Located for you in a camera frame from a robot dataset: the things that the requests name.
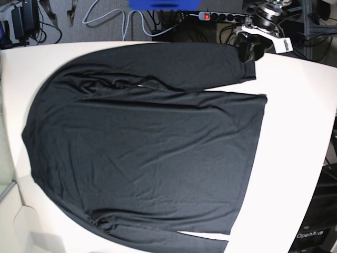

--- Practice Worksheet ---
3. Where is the aluminium frame post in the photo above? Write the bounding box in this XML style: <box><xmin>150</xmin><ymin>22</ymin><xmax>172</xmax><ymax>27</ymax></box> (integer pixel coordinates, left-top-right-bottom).
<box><xmin>301</xmin><ymin>0</ymin><xmax>313</xmax><ymax>60</ymax></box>

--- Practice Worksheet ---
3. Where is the blue plastic bin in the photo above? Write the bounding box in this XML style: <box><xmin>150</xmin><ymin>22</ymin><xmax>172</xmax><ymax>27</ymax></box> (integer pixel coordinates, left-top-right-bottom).
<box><xmin>128</xmin><ymin>0</ymin><xmax>201</xmax><ymax>11</ymax></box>

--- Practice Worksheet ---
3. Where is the black power adapter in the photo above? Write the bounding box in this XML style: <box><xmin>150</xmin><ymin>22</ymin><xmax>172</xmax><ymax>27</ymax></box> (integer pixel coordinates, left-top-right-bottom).
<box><xmin>11</xmin><ymin>1</ymin><xmax>39</xmax><ymax>41</ymax></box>

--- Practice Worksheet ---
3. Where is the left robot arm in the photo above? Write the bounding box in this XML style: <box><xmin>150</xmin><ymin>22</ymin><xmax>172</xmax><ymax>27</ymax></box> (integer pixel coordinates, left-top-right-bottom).
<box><xmin>234</xmin><ymin>1</ymin><xmax>293</xmax><ymax>63</ymax></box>

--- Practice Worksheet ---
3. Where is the grey power strip red switch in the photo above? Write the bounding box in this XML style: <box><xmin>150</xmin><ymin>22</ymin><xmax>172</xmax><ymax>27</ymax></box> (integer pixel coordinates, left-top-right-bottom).
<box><xmin>196</xmin><ymin>11</ymin><xmax>253</xmax><ymax>24</ymax></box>

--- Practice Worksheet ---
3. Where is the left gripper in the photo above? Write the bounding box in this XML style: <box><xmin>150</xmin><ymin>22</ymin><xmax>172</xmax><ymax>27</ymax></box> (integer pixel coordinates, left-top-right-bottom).
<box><xmin>234</xmin><ymin>23</ymin><xmax>293</xmax><ymax>63</ymax></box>

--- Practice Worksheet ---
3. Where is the glass side panel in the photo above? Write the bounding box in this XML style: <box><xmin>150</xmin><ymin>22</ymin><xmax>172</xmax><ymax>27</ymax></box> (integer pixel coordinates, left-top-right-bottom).
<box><xmin>0</xmin><ymin>116</ymin><xmax>16</xmax><ymax>200</ymax></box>

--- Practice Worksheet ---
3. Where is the dark long-sleeve T-shirt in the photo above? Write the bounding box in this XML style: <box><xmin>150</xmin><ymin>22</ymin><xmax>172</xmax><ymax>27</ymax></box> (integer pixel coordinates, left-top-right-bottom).
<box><xmin>22</xmin><ymin>43</ymin><xmax>267</xmax><ymax>252</ymax></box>

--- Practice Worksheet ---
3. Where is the black OpenArm control box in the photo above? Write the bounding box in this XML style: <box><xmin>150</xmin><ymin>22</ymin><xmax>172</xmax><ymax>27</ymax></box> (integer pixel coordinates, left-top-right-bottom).
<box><xmin>289</xmin><ymin>164</ymin><xmax>336</xmax><ymax>252</ymax></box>

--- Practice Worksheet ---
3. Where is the light grey cable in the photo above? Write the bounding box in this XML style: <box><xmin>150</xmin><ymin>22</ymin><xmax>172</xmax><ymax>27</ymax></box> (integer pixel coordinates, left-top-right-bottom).
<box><xmin>82</xmin><ymin>7</ymin><xmax>199</xmax><ymax>42</ymax></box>

